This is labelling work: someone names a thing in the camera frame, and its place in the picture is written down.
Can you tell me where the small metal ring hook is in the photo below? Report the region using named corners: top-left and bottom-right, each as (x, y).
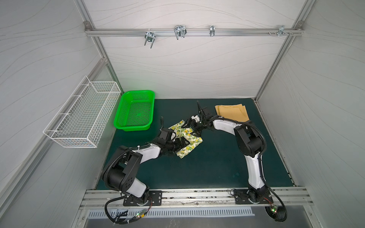
top-left (210, 25), bottom-right (215, 37)

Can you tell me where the metal double hook clamp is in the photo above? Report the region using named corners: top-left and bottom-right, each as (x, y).
top-left (174, 25), bottom-right (187, 40)

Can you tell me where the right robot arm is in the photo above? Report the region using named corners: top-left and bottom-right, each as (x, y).
top-left (182, 111), bottom-right (269, 204)

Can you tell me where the metal bracket with bolts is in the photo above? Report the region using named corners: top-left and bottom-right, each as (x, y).
top-left (268, 25), bottom-right (294, 37)

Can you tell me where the floral patterned skirt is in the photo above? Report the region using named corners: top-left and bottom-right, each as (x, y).
top-left (169, 120), bottom-right (203, 159)

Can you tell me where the left arm base cable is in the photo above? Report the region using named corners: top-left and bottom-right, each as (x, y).
top-left (104, 195), bottom-right (152, 225)

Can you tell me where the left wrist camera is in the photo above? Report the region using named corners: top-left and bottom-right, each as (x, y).
top-left (159, 128), bottom-right (176, 141)

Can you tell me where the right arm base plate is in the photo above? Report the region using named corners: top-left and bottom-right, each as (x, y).
top-left (230, 189), bottom-right (273, 205)

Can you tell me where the white slotted cable duct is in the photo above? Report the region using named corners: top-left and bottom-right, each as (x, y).
top-left (87, 206), bottom-right (255, 219)

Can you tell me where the yellow skirt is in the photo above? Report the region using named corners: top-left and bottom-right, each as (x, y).
top-left (215, 104), bottom-right (250, 122)

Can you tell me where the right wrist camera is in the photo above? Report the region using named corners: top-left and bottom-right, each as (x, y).
top-left (191, 116), bottom-right (200, 122)

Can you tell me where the aluminium crossbar rail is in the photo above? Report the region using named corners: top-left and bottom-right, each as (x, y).
top-left (85, 27), bottom-right (305, 37)

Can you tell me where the green plastic basket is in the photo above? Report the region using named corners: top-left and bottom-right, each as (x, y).
top-left (114, 90), bottom-right (155, 132)

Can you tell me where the dark green table mat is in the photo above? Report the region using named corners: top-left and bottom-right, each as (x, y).
top-left (108, 98), bottom-right (293, 189)

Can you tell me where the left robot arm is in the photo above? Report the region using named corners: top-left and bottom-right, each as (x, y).
top-left (102, 137), bottom-right (190, 203)

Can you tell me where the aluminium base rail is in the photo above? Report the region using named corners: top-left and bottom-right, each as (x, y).
top-left (79, 187), bottom-right (314, 210)

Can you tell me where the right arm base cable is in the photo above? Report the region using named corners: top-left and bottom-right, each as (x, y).
top-left (263, 186), bottom-right (288, 223)

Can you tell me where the metal u-bolt clamp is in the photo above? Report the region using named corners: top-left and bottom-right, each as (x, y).
top-left (144, 30), bottom-right (156, 48)

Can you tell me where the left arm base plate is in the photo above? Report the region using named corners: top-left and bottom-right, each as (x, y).
top-left (123, 190), bottom-right (163, 207)

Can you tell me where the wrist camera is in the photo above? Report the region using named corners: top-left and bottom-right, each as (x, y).
top-left (159, 128), bottom-right (176, 141)
top-left (191, 116), bottom-right (200, 122)

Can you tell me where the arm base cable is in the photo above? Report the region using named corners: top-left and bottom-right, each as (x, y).
top-left (104, 195), bottom-right (152, 225)
top-left (263, 186), bottom-right (288, 223)

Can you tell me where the white wire basket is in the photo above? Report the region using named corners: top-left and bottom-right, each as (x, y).
top-left (43, 76), bottom-right (121, 148)

